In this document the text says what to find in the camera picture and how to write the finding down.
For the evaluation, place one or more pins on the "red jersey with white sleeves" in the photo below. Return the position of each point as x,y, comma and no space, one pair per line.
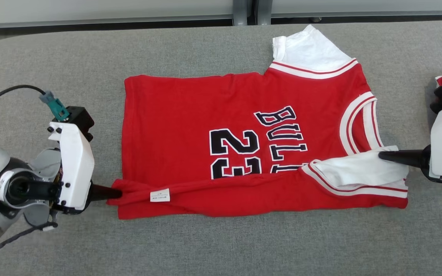
175,134

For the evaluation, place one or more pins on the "grey partition post with foot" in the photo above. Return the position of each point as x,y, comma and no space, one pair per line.
264,11
240,11

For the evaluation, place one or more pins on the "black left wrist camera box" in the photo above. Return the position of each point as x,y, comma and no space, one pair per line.
77,117

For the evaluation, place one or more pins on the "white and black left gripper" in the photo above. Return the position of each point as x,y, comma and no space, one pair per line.
77,168

